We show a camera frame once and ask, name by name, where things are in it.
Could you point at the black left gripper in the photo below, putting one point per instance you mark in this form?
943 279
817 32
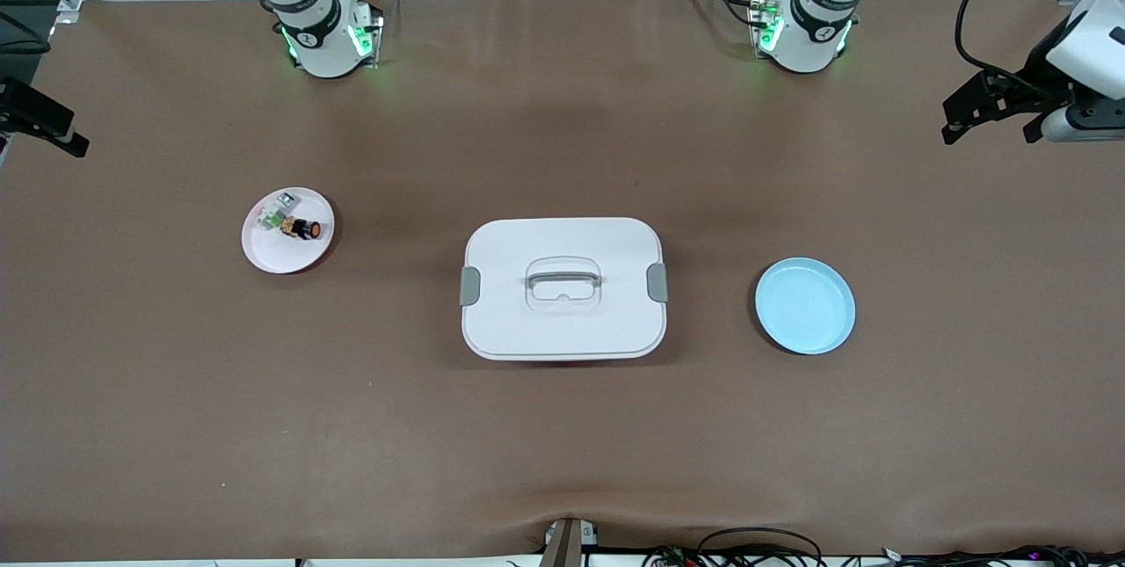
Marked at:
1035 81

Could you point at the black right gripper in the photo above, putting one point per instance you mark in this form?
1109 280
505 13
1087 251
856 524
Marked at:
26 109

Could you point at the orange black switch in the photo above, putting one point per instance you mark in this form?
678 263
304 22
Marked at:
303 229

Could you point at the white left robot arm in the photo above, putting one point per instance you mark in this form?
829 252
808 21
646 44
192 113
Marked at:
809 31

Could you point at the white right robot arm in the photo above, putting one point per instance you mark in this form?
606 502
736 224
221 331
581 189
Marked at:
321 31

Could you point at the pink round plate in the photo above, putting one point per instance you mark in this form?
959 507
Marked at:
290 258

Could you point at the light blue round plate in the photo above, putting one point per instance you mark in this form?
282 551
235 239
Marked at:
805 307

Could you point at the white lidded storage box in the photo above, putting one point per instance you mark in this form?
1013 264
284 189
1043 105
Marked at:
562 321

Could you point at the brown table cover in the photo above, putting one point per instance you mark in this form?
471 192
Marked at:
562 444

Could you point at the white green switch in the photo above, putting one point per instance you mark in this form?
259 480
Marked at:
274 212

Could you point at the wooden camera mount bracket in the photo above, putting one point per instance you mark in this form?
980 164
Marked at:
567 545

